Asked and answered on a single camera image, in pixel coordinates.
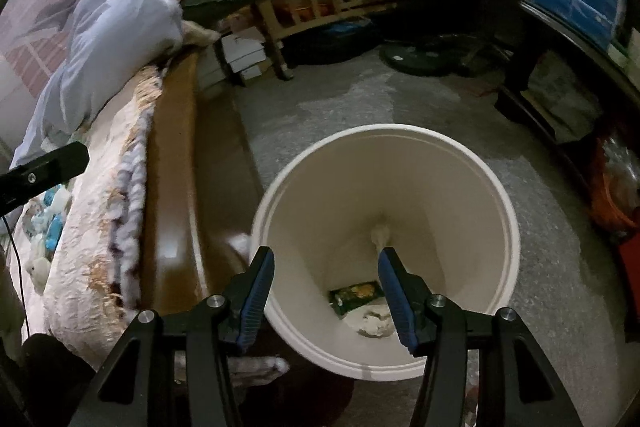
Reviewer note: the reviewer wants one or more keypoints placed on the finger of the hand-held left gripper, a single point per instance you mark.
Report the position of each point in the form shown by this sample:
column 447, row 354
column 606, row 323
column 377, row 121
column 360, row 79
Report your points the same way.
column 50, row 169

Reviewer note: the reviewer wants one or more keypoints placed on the green snack wrapper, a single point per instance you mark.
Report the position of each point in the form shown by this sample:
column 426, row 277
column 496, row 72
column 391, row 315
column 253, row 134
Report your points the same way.
column 355, row 294

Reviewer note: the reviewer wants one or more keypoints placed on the brown wooden bed footboard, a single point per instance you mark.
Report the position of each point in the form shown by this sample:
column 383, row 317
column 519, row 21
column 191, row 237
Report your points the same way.
column 175, row 207

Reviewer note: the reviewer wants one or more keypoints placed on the black bag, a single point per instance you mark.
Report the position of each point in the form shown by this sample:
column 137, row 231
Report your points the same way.
column 335, row 39

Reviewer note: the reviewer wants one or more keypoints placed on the olive green cushion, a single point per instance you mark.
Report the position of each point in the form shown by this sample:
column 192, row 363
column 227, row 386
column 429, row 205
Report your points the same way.
column 215, row 2

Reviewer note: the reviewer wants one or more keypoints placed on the pink fluffy blanket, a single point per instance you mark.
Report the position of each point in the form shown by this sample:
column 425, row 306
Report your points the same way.
column 90, row 232

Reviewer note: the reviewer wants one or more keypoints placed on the black fan base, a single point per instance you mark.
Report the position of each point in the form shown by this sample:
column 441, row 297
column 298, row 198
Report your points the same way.
column 425, row 57

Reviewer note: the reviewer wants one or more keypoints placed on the orange plastic basin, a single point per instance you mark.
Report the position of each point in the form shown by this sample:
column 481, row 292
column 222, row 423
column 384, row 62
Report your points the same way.
column 607, row 207

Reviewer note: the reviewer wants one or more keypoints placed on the light blue quilt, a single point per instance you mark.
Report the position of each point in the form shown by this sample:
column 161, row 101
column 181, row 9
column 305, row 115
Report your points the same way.
column 115, row 32

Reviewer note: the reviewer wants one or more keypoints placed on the white cardboard box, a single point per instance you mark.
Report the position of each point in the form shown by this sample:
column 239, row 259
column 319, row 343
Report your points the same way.
column 250, row 72
column 245, row 47

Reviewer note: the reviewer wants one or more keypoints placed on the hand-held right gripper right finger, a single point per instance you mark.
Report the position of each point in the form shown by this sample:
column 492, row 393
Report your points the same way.
column 395, row 302

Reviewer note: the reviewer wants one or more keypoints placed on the white plastic bucket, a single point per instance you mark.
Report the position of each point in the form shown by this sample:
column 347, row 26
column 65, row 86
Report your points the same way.
column 450, row 207

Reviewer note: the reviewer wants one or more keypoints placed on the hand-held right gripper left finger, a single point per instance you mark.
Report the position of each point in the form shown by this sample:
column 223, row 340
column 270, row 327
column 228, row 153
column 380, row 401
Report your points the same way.
column 257, row 302

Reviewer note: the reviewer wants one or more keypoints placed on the crumpled white tissue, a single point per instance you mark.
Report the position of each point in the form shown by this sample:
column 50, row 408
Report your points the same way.
column 372, row 323

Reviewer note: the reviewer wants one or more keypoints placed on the white fuzzy cloth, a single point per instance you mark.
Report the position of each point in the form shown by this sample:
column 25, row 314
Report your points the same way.
column 260, row 367

